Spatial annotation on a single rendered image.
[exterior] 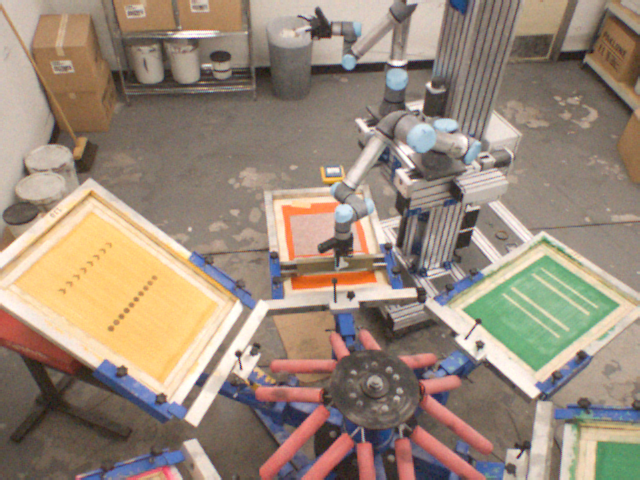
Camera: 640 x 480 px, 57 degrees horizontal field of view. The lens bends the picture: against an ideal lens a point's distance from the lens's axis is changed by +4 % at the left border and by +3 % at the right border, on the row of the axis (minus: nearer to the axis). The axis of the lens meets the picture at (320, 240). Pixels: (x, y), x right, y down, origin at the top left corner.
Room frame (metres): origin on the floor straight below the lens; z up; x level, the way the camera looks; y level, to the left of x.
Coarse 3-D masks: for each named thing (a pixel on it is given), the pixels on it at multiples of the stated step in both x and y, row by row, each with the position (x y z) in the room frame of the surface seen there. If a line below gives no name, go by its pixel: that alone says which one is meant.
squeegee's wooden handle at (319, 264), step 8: (344, 256) 1.82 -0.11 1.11; (360, 256) 1.82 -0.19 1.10; (368, 256) 1.82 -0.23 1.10; (304, 264) 1.76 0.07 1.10; (312, 264) 1.77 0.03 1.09; (320, 264) 1.78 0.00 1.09; (328, 264) 1.78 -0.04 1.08; (352, 264) 1.80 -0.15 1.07; (360, 264) 1.81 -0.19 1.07; (368, 264) 1.81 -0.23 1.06; (304, 272) 1.77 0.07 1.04
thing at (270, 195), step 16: (272, 192) 2.40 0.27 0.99; (288, 192) 2.40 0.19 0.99; (304, 192) 2.41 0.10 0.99; (320, 192) 2.42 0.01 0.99; (368, 192) 2.43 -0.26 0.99; (272, 208) 2.26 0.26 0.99; (272, 224) 2.14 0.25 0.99; (272, 240) 2.02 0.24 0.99; (384, 240) 2.05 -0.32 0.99; (368, 288) 1.73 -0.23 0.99; (384, 288) 1.73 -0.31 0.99
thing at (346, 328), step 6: (342, 318) 1.51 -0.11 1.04; (348, 318) 1.51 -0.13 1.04; (342, 324) 1.47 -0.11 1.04; (348, 324) 1.48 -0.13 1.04; (342, 330) 1.44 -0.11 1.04; (348, 330) 1.44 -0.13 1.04; (354, 330) 1.45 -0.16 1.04; (342, 336) 1.42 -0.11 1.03; (348, 336) 1.42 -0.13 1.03; (354, 336) 1.43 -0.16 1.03
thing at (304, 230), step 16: (288, 208) 2.31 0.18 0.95; (304, 208) 2.31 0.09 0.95; (288, 224) 2.18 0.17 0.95; (304, 224) 2.18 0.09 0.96; (320, 224) 2.19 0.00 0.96; (288, 240) 2.06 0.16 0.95; (304, 240) 2.06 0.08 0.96; (320, 240) 2.07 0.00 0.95; (304, 256) 1.95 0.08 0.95; (304, 288) 1.74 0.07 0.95
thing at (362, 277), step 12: (324, 204) 2.35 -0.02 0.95; (336, 204) 2.36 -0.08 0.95; (324, 216) 2.25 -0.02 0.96; (324, 228) 2.16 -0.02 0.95; (360, 228) 2.17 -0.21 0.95; (360, 240) 2.08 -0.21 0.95; (336, 276) 1.83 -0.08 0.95; (348, 276) 1.83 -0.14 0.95; (360, 276) 1.83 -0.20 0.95; (372, 276) 1.83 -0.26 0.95
